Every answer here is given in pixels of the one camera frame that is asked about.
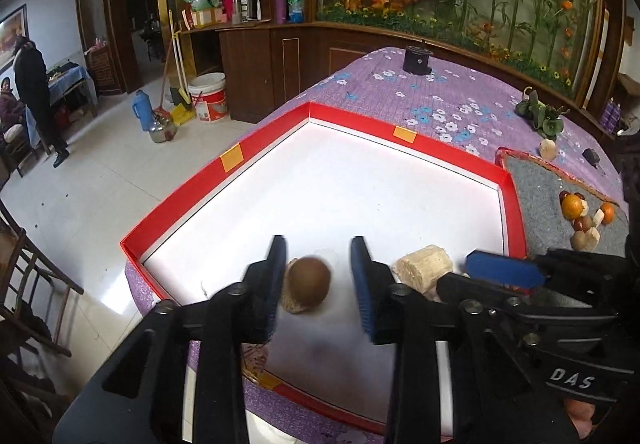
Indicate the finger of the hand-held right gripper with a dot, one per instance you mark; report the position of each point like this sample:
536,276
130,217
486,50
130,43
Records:
475,296
505,269

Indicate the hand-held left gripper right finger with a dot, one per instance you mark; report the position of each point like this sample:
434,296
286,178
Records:
361,284

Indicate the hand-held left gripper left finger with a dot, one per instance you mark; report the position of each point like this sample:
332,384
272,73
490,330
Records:
275,274

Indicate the brown round fruit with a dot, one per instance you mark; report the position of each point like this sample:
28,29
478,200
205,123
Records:
306,283

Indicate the beige ridged block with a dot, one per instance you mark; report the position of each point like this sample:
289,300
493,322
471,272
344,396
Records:
422,269

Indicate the large orange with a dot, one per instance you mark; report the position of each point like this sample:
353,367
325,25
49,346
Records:
571,205

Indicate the red box white inside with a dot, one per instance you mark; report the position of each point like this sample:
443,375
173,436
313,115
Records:
350,184

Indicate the person's right hand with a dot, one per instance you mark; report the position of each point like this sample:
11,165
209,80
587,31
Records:
581,414

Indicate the grey felt mat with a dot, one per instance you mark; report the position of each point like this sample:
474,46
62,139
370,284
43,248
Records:
540,189

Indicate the small orange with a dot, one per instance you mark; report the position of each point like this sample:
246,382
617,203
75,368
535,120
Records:
606,212

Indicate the beige lump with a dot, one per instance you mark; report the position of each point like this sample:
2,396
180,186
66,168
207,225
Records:
548,148

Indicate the black car key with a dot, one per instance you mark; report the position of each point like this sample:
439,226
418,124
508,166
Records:
592,159

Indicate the green leafy vegetable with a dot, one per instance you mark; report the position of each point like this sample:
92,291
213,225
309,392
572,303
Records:
542,117

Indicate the metal kettle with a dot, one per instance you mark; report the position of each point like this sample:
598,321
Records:
162,129

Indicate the purple bottle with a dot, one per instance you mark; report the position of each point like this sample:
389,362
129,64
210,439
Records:
607,113
620,117

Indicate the yellow broom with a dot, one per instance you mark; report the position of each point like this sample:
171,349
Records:
182,112

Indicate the white plastic bucket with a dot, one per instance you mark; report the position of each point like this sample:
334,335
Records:
207,97

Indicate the purple floral tablecloth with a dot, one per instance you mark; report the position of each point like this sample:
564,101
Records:
400,89

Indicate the blue thermos jug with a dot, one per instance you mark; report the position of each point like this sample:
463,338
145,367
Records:
142,110

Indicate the black cylindrical holder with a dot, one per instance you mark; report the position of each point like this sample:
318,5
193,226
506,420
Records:
417,60

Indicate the wooden chair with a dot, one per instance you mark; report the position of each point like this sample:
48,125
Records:
35,284

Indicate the cardboard box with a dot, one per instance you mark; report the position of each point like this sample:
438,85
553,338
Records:
206,17

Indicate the pink bottle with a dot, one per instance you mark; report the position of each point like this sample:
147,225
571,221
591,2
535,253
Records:
280,7

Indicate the wicker chair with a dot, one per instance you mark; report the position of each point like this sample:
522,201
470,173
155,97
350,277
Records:
102,67

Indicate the table with blue cloth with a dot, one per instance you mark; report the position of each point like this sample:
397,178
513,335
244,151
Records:
70,77

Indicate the framed wall picture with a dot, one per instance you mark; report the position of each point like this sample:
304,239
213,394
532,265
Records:
12,37

